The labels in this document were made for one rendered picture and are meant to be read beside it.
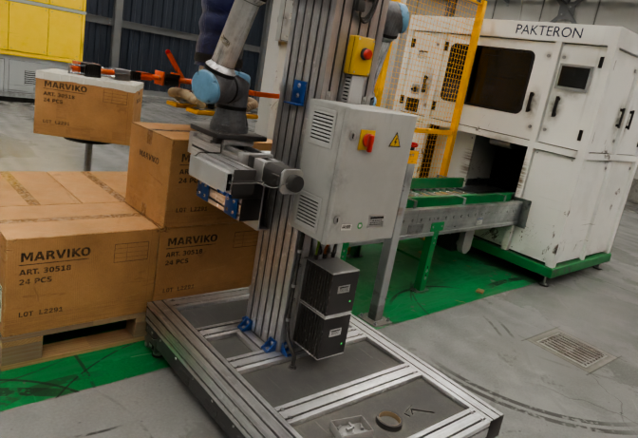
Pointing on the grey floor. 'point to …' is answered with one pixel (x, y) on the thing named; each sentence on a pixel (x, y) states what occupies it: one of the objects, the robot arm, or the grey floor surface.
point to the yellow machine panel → (39, 21)
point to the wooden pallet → (19, 346)
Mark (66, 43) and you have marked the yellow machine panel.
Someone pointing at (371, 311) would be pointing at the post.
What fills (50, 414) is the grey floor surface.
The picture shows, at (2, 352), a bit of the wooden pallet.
